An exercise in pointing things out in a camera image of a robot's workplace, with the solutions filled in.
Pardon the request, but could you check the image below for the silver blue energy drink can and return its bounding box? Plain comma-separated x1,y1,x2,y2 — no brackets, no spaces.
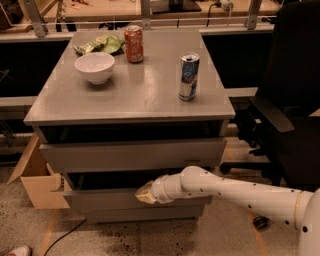
179,52,200,101

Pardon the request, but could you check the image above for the white ceramic bowl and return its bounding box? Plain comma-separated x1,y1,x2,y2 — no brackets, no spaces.
74,52,115,84

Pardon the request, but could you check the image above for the black floor cable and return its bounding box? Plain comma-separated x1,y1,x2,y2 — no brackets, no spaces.
43,218,88,256

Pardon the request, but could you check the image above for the grey drawer cabinet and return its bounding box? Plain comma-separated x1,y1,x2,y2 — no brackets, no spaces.
23,29,237,224

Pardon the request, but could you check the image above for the green snack bag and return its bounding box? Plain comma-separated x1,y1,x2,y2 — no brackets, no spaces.
73,34,125,55

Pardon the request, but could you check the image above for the orange soda can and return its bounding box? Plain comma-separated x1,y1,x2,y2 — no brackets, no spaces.
124,25,144,63

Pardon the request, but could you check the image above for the black office chair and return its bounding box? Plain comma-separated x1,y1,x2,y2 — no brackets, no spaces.
218,0,320,231

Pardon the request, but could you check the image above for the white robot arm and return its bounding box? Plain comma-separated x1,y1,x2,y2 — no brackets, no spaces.
135,166,320,256

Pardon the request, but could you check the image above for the grey drawer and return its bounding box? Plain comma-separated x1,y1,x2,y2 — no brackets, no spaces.
85,205,204,223
40,138,226,172
64,169,212,212

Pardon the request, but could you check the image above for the background wooden workbench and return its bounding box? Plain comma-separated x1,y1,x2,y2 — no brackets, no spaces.
0,0,282,43

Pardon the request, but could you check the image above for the cardboard box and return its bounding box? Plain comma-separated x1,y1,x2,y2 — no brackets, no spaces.
7,134,71,209

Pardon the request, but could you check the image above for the white red shoe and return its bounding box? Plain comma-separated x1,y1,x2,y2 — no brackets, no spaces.
5,245,32,256

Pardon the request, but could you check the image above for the grey bottom drawer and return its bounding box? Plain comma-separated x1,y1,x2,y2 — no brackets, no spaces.
85,205,204,223

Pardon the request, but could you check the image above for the grey top drawer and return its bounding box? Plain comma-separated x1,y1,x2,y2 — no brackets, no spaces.
40,138,226,172

